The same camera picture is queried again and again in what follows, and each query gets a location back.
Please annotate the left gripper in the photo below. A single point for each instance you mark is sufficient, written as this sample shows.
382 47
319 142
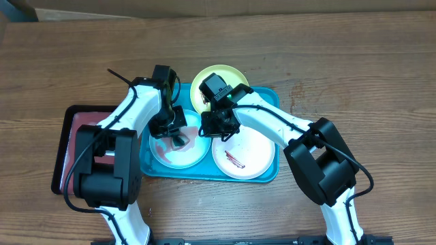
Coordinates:
157 133

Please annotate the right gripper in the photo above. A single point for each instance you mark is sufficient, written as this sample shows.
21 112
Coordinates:
214 131

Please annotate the green scrubbing sponge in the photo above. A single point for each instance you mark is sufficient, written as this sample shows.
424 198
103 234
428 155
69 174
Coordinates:
179 141

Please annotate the light blue plate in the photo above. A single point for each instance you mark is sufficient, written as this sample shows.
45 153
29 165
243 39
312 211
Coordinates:
180 157

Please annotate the yellow-green plate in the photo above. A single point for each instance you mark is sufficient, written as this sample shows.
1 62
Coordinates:
230 75

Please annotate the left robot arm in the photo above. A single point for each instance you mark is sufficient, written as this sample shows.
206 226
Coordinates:
106 169

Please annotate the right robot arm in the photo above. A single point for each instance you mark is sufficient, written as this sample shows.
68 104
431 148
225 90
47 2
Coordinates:
323 166

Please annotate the blue plastic tray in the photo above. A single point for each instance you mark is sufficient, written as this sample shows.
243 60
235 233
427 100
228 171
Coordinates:
206 169

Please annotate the black tray with red water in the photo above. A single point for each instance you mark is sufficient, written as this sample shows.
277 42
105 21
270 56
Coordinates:
75 116

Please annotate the white plate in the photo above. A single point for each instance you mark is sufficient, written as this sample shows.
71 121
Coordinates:
246 155

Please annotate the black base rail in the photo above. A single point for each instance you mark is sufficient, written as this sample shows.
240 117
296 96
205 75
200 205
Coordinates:
302 240

